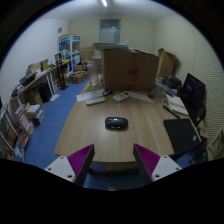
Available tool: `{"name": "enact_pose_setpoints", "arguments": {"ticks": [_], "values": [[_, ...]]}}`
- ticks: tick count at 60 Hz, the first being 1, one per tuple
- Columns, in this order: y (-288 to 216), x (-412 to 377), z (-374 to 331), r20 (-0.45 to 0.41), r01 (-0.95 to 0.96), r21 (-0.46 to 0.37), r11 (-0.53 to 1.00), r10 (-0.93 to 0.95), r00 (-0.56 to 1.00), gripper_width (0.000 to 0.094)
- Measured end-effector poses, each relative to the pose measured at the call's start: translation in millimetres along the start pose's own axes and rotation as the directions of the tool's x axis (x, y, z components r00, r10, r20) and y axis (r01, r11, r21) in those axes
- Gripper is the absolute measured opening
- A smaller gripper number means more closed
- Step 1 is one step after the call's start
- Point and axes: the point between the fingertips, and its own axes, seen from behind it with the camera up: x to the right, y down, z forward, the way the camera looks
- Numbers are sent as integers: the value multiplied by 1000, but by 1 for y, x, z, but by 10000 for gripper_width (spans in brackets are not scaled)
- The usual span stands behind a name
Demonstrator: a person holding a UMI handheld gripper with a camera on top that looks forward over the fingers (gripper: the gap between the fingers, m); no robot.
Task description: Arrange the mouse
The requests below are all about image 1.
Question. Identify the large brown cardboard box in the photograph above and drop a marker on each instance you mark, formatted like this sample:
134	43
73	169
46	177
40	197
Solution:
124	69

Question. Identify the white long remote control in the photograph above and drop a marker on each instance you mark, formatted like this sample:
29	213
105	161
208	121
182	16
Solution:
95	101

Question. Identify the white paper under remote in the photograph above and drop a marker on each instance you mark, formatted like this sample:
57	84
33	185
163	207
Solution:
140	97

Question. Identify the bookshelf with books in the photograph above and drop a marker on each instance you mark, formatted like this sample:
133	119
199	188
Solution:
15	131

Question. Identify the black mouse pad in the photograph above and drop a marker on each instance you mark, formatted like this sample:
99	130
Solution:
182	135

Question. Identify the tall cardboard box right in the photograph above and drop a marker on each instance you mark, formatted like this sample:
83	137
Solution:
166	62

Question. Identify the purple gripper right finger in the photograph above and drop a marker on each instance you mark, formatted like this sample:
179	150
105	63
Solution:
153	167

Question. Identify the blue white display cabinet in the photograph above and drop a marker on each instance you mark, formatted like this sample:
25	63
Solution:
69	48

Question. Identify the wooden side desk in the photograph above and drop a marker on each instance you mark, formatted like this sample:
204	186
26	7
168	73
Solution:
30	85

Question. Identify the black pen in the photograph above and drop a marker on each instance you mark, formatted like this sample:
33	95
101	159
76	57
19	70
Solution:
171	111

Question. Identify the open white notebook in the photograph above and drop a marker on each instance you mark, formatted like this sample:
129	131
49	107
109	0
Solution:
176	104

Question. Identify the black computer mouse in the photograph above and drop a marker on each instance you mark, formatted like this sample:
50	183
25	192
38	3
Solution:
116	123

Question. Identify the clear plastic jar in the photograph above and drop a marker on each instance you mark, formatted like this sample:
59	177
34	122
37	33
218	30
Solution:
92	71

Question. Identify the frosted glass door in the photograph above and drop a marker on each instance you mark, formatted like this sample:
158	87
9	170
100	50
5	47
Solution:
110	30

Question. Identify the black computer monitor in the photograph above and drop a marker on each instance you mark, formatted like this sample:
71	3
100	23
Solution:
192	94

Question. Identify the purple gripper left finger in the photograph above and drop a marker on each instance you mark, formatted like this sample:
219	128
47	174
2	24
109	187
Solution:
75	167

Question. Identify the brown cardboard box on floor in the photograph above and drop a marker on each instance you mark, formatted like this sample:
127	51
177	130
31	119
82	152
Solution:
78	77

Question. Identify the white paper sheet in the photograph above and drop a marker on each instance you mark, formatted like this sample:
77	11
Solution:
89	95

